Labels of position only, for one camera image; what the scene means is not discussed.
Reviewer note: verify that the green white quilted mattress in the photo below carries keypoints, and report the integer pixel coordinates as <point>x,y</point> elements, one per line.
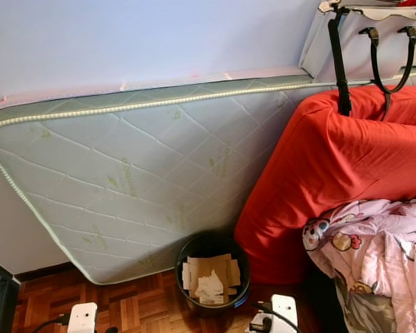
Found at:
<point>132,180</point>

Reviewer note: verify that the thin pink mattress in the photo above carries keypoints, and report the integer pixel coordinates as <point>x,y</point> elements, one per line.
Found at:
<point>166,82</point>

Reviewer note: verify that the round black waste bin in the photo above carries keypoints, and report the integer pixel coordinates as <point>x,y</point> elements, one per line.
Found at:
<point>211,243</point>

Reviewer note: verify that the crumpled white tissue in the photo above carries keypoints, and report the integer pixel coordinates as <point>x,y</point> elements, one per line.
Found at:
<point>210,284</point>

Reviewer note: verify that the flattened brown cardboard box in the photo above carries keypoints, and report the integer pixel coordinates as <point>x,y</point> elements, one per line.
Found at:
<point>218,267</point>

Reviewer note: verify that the small labelled cardboard box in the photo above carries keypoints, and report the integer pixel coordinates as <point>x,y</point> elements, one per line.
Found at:
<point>211,300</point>

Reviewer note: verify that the red covered mattress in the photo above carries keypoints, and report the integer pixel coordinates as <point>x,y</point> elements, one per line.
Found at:
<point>326,166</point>

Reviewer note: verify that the pink cartoon blanket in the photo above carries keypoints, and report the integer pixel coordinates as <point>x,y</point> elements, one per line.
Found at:
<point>367,243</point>

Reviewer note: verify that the dark door frame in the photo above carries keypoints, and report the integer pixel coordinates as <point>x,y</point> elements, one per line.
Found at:
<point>8,295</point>

